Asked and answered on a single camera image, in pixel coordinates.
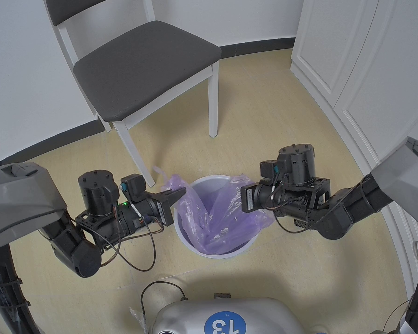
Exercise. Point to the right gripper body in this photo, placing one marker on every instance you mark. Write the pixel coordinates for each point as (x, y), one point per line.
(264, 197)

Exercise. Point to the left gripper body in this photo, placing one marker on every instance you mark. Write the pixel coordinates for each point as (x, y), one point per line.
(146, 212)

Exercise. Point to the purple plastic bag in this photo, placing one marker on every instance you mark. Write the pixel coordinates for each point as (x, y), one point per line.
(212, 221)

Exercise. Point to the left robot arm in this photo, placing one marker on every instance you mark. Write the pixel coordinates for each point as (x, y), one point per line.
(21, 200)

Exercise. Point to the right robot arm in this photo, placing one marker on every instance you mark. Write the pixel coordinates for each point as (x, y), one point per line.
(397, 179)

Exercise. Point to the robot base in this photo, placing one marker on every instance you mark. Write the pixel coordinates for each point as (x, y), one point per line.
(230, 315)

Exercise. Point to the white trash bin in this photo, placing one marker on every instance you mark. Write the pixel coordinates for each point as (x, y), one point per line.
(203, 186)

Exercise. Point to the grey and white chair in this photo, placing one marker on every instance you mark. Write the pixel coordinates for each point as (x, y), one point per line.
(142, 64)

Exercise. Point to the white wardrobe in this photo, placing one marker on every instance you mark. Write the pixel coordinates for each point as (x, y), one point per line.
(362, 64)

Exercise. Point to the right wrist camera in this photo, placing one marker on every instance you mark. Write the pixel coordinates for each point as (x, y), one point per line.
(268, 169)

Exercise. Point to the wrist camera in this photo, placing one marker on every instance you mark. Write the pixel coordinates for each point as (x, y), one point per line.
(134, 186)
(268, 169)

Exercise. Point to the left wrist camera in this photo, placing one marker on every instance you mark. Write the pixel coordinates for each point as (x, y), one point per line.
(134, 186)

